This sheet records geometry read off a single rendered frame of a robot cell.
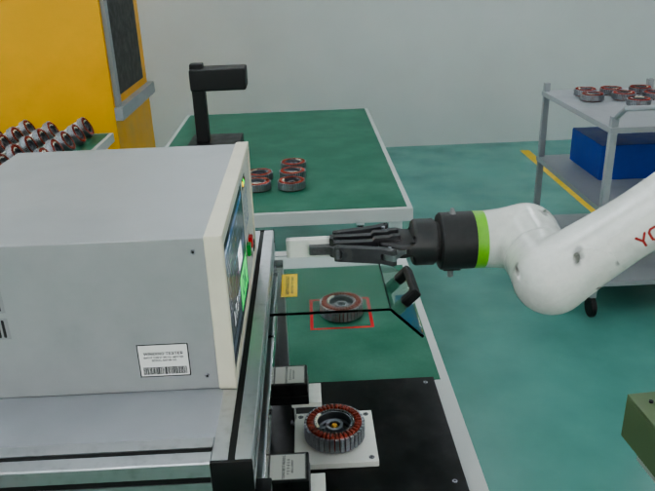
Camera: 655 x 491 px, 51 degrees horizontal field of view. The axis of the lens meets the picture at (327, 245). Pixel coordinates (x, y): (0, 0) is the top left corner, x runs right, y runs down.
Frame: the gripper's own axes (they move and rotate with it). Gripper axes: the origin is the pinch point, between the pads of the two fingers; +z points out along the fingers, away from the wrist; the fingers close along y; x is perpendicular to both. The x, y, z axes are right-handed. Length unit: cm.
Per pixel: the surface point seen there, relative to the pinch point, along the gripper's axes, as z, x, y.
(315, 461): 0.6, -39.9, -2.9
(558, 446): -83, -118, 93
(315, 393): 0.1, -30.0, 3.5
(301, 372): 2.3, -25.9, 4.2
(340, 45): -31, -25, 512
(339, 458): -3.7, -39.9, -2.5
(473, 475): -27, -43, -5
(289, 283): 3.7, -11.5, 11.2
